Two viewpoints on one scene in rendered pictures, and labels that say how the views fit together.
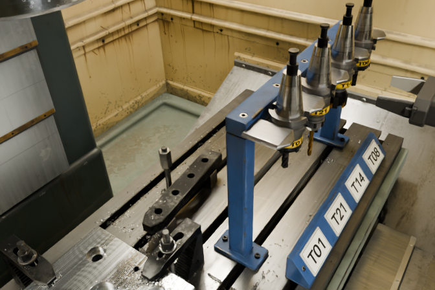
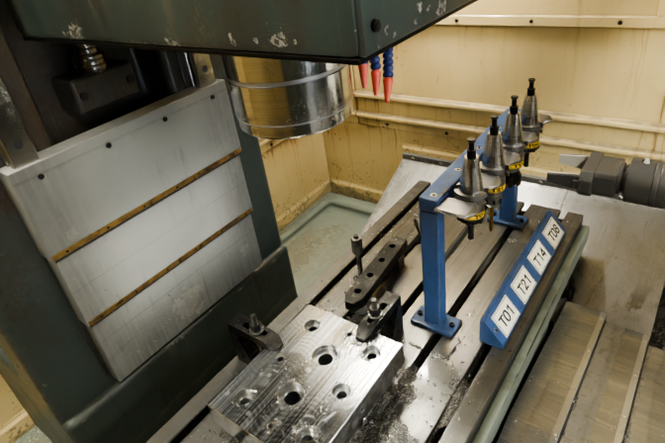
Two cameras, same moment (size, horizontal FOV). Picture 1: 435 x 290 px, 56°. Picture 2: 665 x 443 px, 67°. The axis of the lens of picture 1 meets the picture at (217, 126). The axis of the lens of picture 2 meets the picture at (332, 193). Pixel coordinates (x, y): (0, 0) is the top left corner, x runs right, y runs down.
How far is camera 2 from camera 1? 0.33 m
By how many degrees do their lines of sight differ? 7
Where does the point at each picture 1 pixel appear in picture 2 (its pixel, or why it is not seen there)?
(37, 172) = (237, 267)
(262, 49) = (430, 139)
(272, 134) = (460, 208)
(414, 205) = (602, 282)
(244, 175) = (436, 246)
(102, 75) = (271, 178)
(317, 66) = (491, 150)
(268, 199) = (455, 278)
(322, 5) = (488, 93)
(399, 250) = (589, 323)
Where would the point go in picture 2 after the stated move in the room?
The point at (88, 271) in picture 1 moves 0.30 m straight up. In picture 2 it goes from (309, 338) to (281, 211)
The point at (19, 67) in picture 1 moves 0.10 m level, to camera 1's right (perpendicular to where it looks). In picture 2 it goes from (228, 172) to (269, 167)
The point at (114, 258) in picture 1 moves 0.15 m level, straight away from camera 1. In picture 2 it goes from (329, 327) to (303, 285)
